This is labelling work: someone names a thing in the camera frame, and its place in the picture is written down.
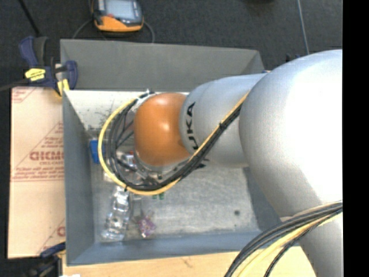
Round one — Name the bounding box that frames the clear plastic bottle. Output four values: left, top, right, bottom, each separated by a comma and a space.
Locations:
100, 185, 131, 241

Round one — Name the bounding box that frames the blue sponge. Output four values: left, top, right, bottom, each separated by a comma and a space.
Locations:
89, 139, 101, 164

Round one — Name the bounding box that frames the purple patterned packet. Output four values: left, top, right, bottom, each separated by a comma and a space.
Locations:
137, 214, 158, 238

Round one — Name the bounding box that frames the grey metal bin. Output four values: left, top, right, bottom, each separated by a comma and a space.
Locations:
59, 39, 283, 267

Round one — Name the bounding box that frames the brown cardboard board, red print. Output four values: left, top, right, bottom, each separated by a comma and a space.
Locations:
7, 86, 66, 259

